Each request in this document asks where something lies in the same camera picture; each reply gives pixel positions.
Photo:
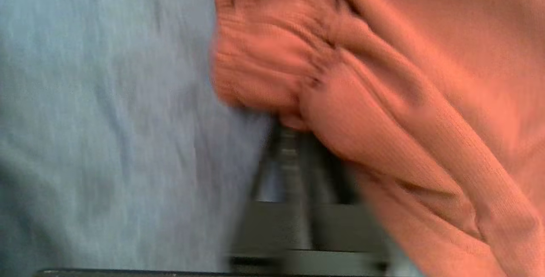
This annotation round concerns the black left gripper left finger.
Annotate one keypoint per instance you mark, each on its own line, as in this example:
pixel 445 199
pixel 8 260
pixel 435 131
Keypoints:
pixel 272 226

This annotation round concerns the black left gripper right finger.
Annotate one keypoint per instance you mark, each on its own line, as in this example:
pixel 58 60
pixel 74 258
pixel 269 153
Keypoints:
pixel 336 226

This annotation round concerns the rust brown shorts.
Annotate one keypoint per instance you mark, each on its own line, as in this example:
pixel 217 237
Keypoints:
pixel 404 77

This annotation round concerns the blue bed sheet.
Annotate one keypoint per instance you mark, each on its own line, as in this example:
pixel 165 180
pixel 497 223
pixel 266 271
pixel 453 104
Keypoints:
pixel 106 119

